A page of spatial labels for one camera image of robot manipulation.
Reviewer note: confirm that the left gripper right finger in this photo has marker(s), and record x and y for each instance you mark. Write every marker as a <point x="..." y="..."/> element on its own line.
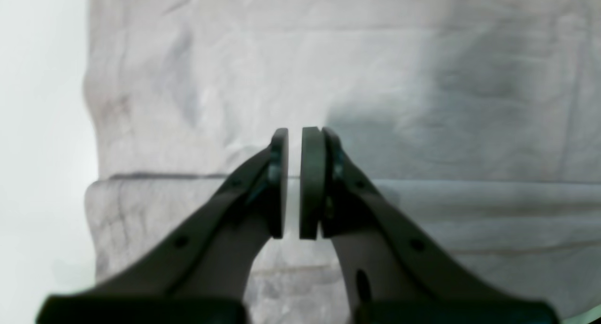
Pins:
<point x="393" y="271"/>

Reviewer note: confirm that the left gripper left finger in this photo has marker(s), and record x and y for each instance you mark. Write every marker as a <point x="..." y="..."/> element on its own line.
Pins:
<point x="198" y="274"/>

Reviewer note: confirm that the mauve T-shirt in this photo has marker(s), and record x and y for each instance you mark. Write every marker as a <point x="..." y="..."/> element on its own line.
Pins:
<point x="480" y="119"/>

